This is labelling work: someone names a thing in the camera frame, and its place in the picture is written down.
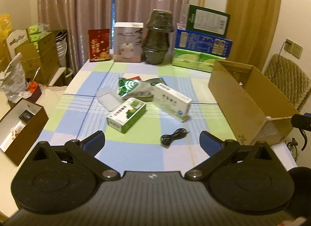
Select beige curtain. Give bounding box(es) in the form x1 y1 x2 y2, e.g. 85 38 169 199
38 0 189 73

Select yellow plastic bag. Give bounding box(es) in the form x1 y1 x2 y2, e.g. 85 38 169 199
0 14 13 43

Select green leaf foil pouch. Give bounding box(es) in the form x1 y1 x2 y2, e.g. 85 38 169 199
118 77 166 102

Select stacked dark green pots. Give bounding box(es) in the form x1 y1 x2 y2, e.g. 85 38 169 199
142 9 174 65

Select woven chair back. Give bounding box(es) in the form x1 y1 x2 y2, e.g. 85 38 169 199
264 54 310 112

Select golden curtain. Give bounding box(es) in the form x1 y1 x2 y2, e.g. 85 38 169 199
226 0 281 70

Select white humidifier box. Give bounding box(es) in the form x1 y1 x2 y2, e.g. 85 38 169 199
113 22 144 63

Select brown cartons stack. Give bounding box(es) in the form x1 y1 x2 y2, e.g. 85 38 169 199
5 24 61 86

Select checkered tablecloth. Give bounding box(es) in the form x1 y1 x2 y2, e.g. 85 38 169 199
39 59 298 175

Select brown open box left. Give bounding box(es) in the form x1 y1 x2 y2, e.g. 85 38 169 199
1 99 48 166

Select red gift box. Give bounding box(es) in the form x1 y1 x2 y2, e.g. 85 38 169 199
88 28 110 62

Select black cable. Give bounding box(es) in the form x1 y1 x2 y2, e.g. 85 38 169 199
160 128 191 149

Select green white medicine box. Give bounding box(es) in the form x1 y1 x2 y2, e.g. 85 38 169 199
107 97 147 134

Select crumpled white plastic bag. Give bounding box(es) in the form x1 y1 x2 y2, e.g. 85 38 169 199
1 53 27 103

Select wall power socket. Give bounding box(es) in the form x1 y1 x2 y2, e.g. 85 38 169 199
284 39 303 59

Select green tissue pack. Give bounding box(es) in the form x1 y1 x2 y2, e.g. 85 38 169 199
172 48 226 73

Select green white product box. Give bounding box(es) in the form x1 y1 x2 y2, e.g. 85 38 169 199
180 4 230 37

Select clear plastic container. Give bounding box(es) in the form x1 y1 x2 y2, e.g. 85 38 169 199
95 86 123 112

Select large brown cardboard box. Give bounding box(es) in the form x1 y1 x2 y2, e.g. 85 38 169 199
208 61 298 145

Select blue product box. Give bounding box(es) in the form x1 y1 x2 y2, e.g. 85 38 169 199
175 28 232 58

